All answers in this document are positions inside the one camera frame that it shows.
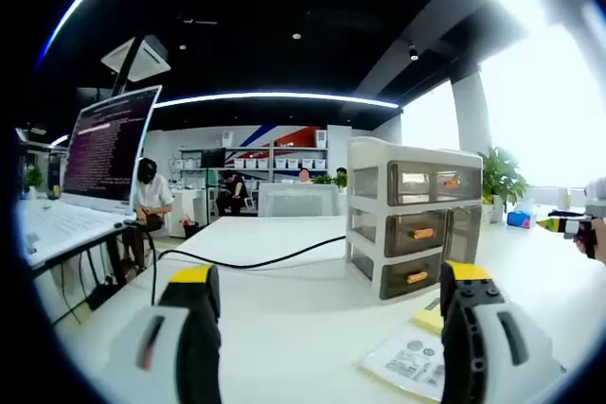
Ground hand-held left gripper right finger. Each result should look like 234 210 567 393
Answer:
438 259 565 404

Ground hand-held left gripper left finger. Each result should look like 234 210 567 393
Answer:
108 264 223 404

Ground yellow sticky note stack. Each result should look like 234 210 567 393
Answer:
410 307 446 335

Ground smoky wide organizer drawer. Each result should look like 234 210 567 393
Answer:
386 160 483 205

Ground white desk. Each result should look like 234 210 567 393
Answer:
54 214 606 404

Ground small green desk plants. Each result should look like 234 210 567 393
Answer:
312 171 349 188

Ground person's right hand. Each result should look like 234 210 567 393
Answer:
573 217 606 265

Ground blue tissue pack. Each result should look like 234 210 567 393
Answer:
506 208 539 230

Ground clear label packet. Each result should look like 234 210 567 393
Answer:
358 325 447 403

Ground large potted green plant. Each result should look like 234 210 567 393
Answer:
476 146 530 224

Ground shelf with white bins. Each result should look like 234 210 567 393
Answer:
177 141 330 187

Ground open white laptop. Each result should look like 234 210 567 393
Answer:
18 84 163 268

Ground white drawer organizer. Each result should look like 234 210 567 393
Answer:
345 135 485 307

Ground small potted plant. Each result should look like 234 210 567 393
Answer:
23 165 46 200

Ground ceiling air conditioner unit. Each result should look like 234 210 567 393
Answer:
100 34 171 83

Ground black desk cable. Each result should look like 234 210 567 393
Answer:
151 235 348 308

